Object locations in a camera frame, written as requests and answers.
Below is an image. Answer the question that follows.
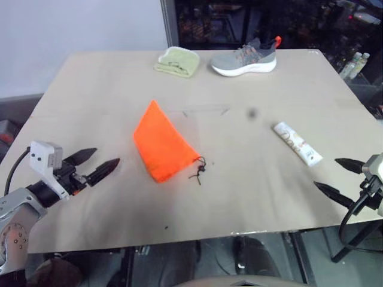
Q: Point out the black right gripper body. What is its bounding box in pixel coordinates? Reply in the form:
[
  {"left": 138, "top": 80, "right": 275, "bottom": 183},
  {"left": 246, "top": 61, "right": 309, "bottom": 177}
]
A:
[{"left": 351, "top": 172, "right": 383, "bottom": 212}]

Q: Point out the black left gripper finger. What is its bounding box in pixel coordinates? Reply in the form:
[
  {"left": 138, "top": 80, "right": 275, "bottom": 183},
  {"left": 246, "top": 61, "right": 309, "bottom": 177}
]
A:
[
  {"left": 86, "top": 158, "right": 121, "bottom": 187},
  {"left": 63, "top": 147, "right": 98, "bottom": 166}
]

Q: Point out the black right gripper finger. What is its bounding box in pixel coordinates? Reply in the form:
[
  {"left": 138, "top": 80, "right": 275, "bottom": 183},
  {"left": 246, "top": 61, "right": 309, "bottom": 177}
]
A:
[
  {"left": 335, "top": 158, "right": 364, "bottom": 175},
  {"left": 313, "top": 181, "right": 354, "bottom": 208}
]

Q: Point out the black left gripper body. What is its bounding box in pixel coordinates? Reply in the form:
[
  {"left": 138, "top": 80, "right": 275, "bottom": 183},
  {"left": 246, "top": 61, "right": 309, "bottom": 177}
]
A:
[{"left": 52, "top": 160, "right": 90, "bottom": 197}]

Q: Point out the white Dove tube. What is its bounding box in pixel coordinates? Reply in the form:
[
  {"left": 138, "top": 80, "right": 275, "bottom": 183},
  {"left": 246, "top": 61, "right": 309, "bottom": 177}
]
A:
[{"left": 271, "top": 121, "right": 324, "bottom": 167}]

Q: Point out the orange drawstring bag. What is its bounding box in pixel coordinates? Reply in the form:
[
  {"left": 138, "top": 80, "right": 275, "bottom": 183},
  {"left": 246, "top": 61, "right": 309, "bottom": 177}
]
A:
[{"left": 133, "top": 100, "right": 208, "bottom": 187}]

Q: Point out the black table leg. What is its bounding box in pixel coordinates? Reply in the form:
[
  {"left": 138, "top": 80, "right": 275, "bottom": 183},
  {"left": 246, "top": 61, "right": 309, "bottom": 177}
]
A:
[{"left": 331, "top": 217, "right": 383, "bottom": 264}]

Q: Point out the black box with red part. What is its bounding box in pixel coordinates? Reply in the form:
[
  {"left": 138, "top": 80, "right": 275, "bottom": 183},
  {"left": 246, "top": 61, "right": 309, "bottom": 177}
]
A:
[{"left": 0, "top": 119, "right": 19, "bottom": 152}]

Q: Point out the clear bottle with green label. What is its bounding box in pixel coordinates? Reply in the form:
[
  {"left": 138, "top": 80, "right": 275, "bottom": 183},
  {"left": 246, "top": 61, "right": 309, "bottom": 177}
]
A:
[
  {"left": 351, "top": 52, "right": 363, "bottom": 78},
  {"left": 360, "top": 53, "right": 371, "bottom": 76},
  {"left": 340, "top": 58, "right": 355, "bottom": 80}
]

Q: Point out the dark rounded shape under table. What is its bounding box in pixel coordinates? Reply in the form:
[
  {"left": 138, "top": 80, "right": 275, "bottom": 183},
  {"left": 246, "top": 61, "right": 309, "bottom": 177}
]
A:
[{"left": 232, "top": 236, "right": 282, "bottom": 287}]

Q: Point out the grey robot torso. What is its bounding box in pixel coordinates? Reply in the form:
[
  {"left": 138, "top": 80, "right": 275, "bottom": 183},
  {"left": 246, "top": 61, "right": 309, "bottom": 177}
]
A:
[{"left": 191, "top": 275, "right": 303, "bottom": 287}]

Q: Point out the folded green towel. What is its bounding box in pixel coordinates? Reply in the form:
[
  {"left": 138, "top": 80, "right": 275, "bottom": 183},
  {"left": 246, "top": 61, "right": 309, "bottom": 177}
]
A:
[{"left": 153, "top": 46, "right": 201, "bottom": 80}]

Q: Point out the grey sneaker with orange tab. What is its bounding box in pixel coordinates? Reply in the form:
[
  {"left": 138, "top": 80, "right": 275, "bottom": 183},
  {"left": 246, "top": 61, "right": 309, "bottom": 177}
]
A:
[{"left": 210, "top": 35, "right": 283, "bottom": 77}]

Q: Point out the dark background shelving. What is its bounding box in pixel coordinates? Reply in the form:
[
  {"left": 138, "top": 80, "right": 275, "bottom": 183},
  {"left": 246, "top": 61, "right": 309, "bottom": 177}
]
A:
[{"left": 176, "top": 0, "right": 383, "bottom": 51}]

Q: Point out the grey metal pillar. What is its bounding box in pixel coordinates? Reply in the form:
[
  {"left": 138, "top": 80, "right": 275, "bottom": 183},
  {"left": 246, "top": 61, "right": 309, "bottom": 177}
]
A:
[{"left": 160, "top": 0, "right": 181, "bottom": 51}]

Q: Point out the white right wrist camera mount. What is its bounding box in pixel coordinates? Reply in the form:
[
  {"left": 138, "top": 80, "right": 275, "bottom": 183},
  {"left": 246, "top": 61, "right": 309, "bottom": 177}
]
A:
[{"left": 361, "top": 153, "right": 383, "bottom": 175}]

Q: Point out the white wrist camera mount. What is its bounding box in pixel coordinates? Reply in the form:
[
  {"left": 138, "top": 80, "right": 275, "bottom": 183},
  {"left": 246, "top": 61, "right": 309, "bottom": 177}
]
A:
[
  {"left": 29, "top": 140, "right": 71, "bottom": 200},
  {"left": 361, "top": 153, "right": 383, "bottom": 175}
]

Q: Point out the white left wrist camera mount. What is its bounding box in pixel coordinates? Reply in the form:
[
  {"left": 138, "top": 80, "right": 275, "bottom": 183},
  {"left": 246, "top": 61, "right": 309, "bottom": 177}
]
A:
[{"left": 29, "top": 140, "right": 71, "bottom": 200}]

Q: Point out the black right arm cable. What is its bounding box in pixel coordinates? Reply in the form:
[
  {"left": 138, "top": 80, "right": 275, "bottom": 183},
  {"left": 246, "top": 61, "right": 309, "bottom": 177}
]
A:
[{"left": 338, "top": 191, "right": 383, "bottom": 255}]

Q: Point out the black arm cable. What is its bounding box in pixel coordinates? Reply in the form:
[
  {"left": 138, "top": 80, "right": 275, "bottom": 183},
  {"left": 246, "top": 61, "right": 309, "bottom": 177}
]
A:
[
  {"left": 338, "top": 191, "right": 383, "bottom": 255},
  {"left": 4, "top": 148, "right": 32, "bottom": 196}
]

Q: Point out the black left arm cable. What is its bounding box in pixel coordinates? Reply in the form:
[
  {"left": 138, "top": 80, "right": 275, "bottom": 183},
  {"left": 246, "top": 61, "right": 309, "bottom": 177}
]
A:
[{"left": 4, "top": 148, "right": 32, "bottom": 196}]

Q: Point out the black table frame bar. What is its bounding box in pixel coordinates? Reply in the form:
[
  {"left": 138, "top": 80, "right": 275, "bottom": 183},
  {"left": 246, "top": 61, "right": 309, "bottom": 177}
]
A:
[{"left": 286, "top": 230, "right": 315, "bottom": 285}]

